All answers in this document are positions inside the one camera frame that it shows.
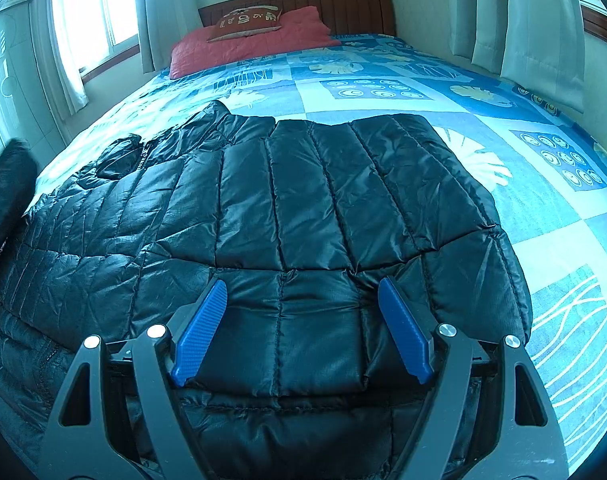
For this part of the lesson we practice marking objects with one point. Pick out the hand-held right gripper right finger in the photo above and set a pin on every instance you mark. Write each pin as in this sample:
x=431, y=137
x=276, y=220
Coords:
x=402, y=330

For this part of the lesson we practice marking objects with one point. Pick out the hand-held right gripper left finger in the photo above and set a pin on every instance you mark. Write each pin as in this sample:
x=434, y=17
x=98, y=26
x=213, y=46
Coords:
x=201, y=332

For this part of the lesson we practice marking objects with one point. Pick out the black puffer jacket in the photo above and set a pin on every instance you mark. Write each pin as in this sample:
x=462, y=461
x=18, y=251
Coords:
x=283, y=185

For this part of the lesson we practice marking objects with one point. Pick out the blue patterned bed sheet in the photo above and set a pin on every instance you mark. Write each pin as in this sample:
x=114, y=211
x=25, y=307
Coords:
x=533, y=220

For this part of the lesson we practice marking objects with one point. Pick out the white sheer curtain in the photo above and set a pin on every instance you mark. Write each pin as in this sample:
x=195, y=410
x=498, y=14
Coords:
x=65, y=60

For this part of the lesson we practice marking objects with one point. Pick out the red pillow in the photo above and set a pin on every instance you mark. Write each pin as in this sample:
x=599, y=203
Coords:
x=303, y=35

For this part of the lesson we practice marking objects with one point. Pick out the red printed cushion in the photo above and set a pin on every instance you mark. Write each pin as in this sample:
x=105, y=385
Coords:
x=246, y=22

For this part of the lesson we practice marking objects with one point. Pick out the frosted glass wardrobe door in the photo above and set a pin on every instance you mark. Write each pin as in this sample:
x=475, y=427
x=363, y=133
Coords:
x=13, y=75

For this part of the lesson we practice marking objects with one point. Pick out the wooden headboard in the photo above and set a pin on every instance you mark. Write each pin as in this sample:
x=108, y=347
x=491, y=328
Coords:
x=353, y=10

